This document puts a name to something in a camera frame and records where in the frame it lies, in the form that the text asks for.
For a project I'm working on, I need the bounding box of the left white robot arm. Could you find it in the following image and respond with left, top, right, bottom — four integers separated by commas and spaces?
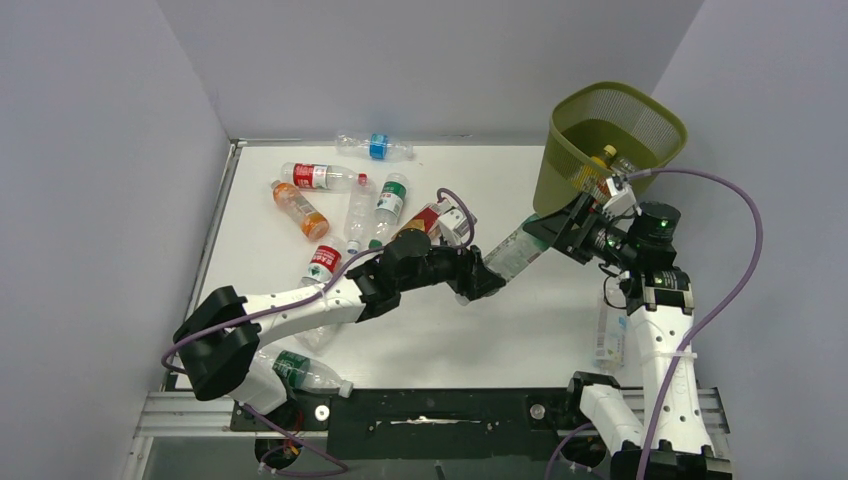
163, 230, 506, 414

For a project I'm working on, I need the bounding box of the amber tea bottle red label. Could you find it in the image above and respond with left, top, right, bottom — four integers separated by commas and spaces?
392, 200, 450, 242

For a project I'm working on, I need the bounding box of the crushed clear bottle white cap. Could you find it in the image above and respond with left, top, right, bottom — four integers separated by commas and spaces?
295, 325, 340, 354

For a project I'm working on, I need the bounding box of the clear bottle red label top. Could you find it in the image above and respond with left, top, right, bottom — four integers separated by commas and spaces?
281, 162, 368, 193

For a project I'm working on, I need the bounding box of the orange drink bottle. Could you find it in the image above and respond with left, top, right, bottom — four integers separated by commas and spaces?
271, 180, 330, 242

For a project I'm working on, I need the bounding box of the aluminium frame rail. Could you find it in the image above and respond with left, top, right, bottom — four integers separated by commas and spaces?
121, 389, 730, 479

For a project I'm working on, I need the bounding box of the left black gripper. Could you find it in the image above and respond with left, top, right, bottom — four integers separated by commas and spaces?
397, 231, 504, 299

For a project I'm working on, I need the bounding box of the green mesh waste bin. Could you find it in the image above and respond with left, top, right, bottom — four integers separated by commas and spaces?
532, 81, 688, 216

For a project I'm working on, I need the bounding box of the yellow honey pomelo drink bottle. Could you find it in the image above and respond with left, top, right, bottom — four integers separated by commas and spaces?
572, 145, 618, 192

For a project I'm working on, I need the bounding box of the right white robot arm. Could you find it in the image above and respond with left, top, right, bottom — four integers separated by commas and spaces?
523, 194, 733, 479

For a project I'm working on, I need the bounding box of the clear water bottle blue cap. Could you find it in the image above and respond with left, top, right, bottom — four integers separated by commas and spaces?
593, 293, 627, 373

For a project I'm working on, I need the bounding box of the clear bottle red label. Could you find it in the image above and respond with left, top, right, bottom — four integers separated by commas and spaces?
281, 162, 368, 193
298, 235, 345, 287

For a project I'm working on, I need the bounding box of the clear bottle blue label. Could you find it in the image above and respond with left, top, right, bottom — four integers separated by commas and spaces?
335, 132, 414, 162

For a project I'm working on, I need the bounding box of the clear bottle red cap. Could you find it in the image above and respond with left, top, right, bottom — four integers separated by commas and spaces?
593, 157, 638, 201

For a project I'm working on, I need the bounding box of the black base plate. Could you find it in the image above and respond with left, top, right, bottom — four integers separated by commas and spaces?
267, 388, 608, 467

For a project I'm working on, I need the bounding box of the clear bottle dark green label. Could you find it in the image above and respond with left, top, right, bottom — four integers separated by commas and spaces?
258, 349, 354, 398

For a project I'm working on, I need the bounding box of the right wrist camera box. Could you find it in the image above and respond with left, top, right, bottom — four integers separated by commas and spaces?
603, 175, 638, 218

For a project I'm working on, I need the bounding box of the clear bottle red label left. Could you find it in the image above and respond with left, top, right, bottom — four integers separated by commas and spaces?
298, 235, 345, 287

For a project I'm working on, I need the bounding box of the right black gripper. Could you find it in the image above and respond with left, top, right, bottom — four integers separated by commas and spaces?
522, 192, 639, 268

